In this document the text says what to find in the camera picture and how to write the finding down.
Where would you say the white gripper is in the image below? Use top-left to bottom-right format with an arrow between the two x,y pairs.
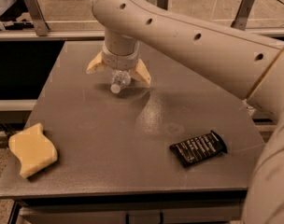
86,42 -> 151,87

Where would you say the clear plastic water bottle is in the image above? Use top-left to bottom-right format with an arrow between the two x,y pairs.
110,70 -> 131,93

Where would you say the yellow wavy sponge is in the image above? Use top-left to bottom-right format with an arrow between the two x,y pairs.
8,123 -> 58,178

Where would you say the black rxbar chocolate wrapper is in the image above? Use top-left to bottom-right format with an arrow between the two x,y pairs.
169,131 -> 227,168

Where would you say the dark clutter top left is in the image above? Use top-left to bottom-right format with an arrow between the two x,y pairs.
0,0 -> 33,31

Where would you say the grey table cabinet base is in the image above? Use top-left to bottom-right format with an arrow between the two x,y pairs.
8,189 -> 247,224

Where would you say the right metal bracket post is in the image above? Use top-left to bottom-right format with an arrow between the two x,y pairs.
231,0 -> 255,31

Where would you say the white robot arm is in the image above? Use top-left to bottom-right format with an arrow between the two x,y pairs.
87,0 -> 284,224

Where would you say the left metal bracket post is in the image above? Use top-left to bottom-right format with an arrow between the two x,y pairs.
23,0 -> 50,36

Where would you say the clear acrylic barrier panel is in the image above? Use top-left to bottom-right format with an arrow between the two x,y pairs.
37,0 -> 284,30

